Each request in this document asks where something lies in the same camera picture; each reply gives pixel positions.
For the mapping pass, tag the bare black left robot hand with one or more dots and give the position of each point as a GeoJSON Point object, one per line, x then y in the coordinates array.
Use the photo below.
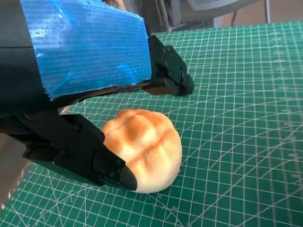
{"type": "Point", "coordinates": [82, 47]}

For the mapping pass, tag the round pale bread bun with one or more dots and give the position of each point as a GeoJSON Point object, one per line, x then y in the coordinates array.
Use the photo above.
{"type": "Point", "coordinates": [146, 146]}

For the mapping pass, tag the grey mesh office chair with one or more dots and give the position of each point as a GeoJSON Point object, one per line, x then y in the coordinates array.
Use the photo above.
{"type": "Point", "coordinates": [225, 7]}

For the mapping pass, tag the green cutting mat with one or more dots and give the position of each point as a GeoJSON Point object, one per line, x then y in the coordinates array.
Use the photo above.
{"type": "Point", "coordinates": [236, 142]}

